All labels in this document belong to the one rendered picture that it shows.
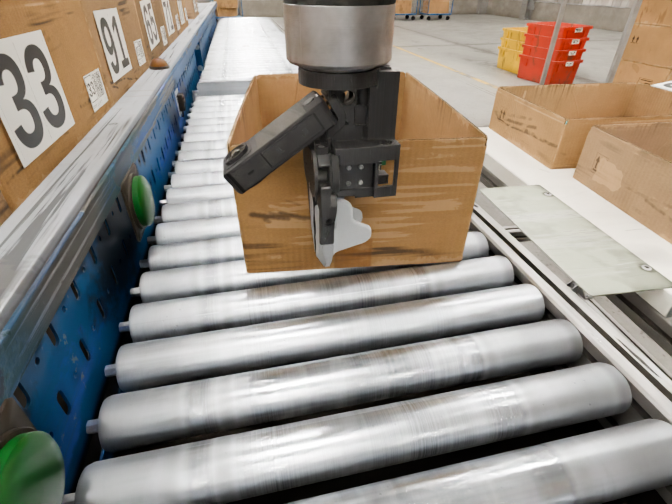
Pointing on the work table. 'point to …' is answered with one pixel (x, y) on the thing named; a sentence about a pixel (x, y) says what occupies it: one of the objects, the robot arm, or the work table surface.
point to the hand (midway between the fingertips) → (319, 256)
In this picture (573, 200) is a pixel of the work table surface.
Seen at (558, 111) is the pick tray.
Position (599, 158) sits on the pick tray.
